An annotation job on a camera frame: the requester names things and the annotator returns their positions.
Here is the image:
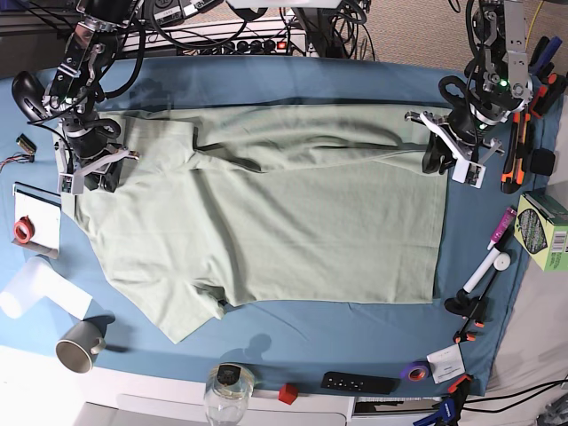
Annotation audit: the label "green cardboard box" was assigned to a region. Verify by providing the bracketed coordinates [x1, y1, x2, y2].
[514, 189, 567, 272]

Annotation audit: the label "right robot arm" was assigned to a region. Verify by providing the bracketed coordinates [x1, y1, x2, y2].
[37, 1, 141, 194]

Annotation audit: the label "orange black utility knife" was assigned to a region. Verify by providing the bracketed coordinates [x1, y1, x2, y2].
[501, 106, 533, 194]

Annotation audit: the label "black power strip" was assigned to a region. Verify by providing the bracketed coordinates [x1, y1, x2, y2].
[177, 39, 306, 56]

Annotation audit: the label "blue orange clamp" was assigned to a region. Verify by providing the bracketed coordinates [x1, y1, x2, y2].
[529, 36, 567, 119]

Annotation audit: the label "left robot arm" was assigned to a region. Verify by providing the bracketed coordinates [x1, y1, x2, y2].
[405, 1, 533, 188]

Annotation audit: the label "black remote control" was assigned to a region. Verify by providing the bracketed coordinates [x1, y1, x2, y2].
[320, 372, 399, 395]

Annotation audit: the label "purple tube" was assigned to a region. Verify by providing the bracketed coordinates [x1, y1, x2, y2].
[487, 207, 517, 250]

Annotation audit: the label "clear glass jar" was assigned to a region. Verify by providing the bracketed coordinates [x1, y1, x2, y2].
[203, 363, 256, 425]

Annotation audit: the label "black orange clamp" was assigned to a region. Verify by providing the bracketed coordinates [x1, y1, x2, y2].
[444, 263, 509, 344]

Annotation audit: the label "red cube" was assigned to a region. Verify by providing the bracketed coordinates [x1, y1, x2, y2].
[278, 383, 299, 406]

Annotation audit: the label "blue table cloth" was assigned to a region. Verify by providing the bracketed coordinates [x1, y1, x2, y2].
[0, 55, 564, 398]

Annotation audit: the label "small battery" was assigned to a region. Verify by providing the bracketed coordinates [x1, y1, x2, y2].
[16, 134, 37, 156]

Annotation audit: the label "blue black clamp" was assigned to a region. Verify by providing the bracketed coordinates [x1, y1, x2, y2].
[413, 375, 473, 426]

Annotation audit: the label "coloured wires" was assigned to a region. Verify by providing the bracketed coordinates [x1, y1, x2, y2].
[0, 153, 36, 170]

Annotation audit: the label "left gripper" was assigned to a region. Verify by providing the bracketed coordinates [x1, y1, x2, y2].
[405, 111, 505, 188]

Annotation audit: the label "white paper card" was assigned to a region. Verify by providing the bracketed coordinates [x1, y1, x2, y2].
[427, 343, 465, 384]

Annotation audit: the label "grey mug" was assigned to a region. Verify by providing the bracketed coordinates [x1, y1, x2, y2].
[55, 320, 107, 374]

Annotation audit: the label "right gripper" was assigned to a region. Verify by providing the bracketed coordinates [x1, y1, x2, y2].
[57, 117, 139, 195]

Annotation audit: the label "white notepad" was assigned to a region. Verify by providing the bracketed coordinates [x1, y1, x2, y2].
[12, 182, 61, 259]

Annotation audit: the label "white marker pen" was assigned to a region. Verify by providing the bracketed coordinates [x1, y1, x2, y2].
[462, 231, 512, 294]

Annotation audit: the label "light green T-shirt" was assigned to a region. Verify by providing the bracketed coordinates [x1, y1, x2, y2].
[63, 105, 446, 343]

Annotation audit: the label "white round cap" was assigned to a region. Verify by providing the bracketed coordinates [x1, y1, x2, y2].
[493, 252, 511, 272]

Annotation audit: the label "black computer mouse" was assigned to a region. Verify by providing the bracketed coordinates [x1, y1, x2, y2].
[12, 71, 55, 124]

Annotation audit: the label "black square box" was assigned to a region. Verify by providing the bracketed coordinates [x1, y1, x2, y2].
[529, 148, 556, 177]

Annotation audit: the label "purple tape roll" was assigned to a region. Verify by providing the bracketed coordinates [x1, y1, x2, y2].
[399, 360, 430, 383]

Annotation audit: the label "red tape roll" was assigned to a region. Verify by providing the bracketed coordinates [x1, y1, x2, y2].
[13, 216, 35, 244]

